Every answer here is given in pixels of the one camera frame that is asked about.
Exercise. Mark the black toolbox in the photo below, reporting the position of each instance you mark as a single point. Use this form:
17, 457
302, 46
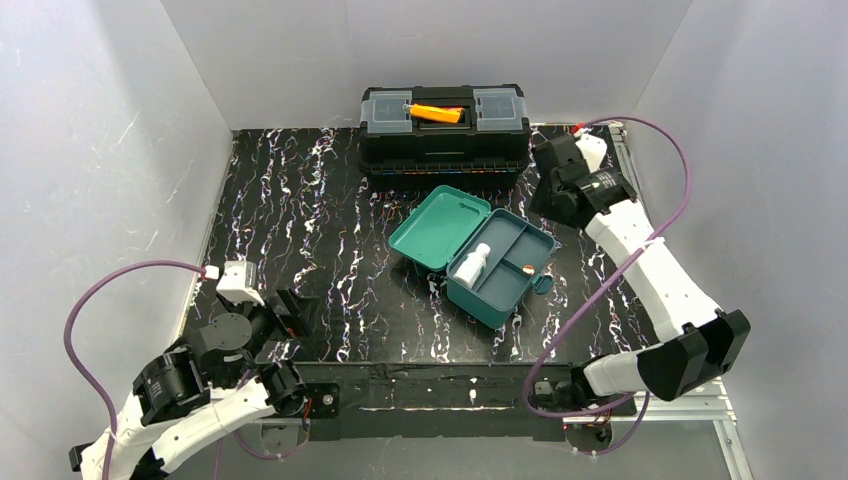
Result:
492, 139

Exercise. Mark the green medicine box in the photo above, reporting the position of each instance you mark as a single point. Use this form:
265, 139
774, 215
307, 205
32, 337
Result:
438, 228

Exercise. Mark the orange toolbox handle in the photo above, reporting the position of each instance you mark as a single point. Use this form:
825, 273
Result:
446, 115

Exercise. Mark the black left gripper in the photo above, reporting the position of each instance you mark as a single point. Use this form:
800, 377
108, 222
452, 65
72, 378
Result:
291, 312

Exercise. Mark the white medicine bottle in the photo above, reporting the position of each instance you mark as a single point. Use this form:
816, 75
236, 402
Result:
473, 265

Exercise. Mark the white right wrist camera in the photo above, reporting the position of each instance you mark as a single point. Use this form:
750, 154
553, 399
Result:
592, 148

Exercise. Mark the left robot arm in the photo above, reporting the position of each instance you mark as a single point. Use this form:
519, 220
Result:
205, 385

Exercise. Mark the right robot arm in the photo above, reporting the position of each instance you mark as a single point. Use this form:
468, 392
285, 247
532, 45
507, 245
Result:
697, 339

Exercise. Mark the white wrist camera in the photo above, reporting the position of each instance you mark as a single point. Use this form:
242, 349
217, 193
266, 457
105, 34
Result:
592, 148
238, 282

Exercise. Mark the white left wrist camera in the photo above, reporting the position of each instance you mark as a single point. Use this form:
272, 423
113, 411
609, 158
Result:
238, 282

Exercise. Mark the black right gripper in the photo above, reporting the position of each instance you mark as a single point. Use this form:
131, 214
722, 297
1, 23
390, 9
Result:
553, 175

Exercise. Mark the aluminium rail frame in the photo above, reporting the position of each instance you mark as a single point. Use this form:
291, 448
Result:
406, 360

